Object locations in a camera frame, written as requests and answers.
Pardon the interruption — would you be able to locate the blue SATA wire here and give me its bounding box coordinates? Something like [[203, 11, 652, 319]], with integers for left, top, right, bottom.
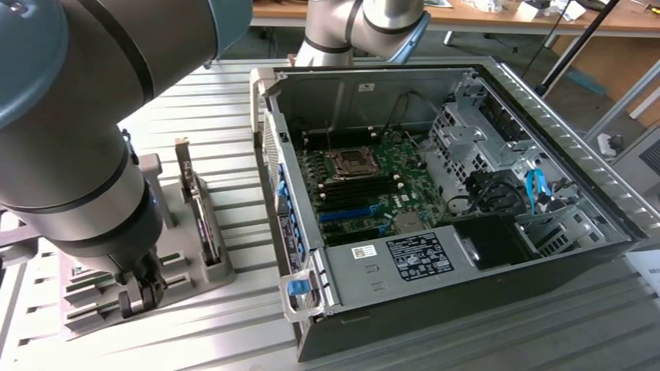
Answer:
[[524, 165, 557, 218]]

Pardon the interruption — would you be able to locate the silver chipset heatsink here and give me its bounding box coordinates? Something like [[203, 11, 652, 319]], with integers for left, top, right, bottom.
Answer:
[[393, 213, 431, 236]]

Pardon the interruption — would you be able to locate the wooden desk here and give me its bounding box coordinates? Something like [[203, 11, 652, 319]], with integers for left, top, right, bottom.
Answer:
[[248, 0, 660, 39]]

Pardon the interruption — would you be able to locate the metal disk bay cage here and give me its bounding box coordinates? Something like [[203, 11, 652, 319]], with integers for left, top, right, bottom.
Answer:
[[425, 100, 543, 202]]

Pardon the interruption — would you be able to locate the black RAM slot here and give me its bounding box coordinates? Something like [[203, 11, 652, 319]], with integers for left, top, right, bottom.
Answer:
[[316, 177, 399, 191], [321, 189, 405, 203], [323, 194, 408, 209], [303, 137, 381, 151], [319, 183, 403, 197], [303, 130, 377, 143]]

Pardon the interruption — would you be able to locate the grey computer box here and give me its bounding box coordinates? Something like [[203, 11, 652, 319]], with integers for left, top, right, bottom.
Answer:
[[612, 122, 660, 179]]

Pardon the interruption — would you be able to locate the grey parts rack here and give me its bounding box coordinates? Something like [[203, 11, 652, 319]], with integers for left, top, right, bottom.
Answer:
[[59, 152, 237, 342]]

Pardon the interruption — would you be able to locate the white power strip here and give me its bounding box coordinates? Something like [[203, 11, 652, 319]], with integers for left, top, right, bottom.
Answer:
[[596, 132, 625, 158]]

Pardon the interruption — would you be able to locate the green RAM stick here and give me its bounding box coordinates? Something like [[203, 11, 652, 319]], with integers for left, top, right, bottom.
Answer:
[[157, 251, 188, 267], [69, 270, 112, 285]]

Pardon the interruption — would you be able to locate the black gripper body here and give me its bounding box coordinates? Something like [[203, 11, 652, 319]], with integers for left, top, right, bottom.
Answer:
[[53, 220, 167, 286]]

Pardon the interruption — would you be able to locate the CPU socket with metal frame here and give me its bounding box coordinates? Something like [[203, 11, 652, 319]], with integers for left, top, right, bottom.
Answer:
[[324, 146, 381, 182]]

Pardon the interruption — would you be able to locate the graphics card with metal bracket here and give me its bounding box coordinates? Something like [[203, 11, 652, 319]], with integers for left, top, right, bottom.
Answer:
[[173, 137, 227, 268]]

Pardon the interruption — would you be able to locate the white printed paper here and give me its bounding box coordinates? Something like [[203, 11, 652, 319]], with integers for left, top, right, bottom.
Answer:
[[625, 250, 660, 299]]

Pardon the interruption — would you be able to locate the grey power supply unit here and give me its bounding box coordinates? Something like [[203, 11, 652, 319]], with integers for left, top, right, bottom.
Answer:
[[308, 226, 516, 311]]

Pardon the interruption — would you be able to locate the black open PC case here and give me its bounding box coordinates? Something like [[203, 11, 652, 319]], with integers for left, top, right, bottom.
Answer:
[[248, 63, 652, 362]]

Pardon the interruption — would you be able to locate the aluminium frame profile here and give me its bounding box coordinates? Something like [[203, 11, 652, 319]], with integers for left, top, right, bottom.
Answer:
[[580, 57, 660, 155]]

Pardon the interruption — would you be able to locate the black tripod pole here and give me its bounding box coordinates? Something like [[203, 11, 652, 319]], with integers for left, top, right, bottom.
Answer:
[[533, 0, 623, 96]]

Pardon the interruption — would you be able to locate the black wire bundle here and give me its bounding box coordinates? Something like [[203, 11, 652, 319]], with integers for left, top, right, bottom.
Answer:
[[445, 169, 532, 221]]

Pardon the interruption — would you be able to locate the blue expansion slot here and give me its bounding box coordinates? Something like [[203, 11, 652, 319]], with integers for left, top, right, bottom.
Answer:
[[317, 207, 376, 224]]

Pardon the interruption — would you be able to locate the black expansion slot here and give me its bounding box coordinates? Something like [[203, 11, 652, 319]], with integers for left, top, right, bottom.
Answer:
[[323, 226, 393, 248]]

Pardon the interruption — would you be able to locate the green motherboard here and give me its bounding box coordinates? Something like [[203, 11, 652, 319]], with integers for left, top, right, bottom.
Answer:
[[296, 130, 445, 248]]

